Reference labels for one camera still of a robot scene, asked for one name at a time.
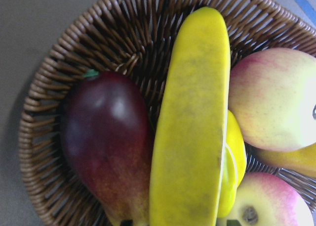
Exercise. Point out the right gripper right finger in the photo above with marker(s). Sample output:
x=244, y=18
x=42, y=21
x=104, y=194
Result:
x=233, y=223

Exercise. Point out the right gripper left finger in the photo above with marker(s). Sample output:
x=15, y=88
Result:
x=126, y=223

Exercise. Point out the brown wicker basket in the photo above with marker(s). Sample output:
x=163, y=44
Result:
x=134, y=37

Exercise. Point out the yellow starfruit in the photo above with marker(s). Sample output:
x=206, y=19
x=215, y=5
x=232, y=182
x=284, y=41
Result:
x=233, y=168

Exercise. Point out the yellow mango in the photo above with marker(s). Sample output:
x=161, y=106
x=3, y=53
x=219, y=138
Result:
x=302, y=160

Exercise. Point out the dark red fruit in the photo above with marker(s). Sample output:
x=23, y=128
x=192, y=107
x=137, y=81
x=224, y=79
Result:
x=108, y=141

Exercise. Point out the green red apple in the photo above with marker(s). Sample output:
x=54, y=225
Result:
x=273, y=97

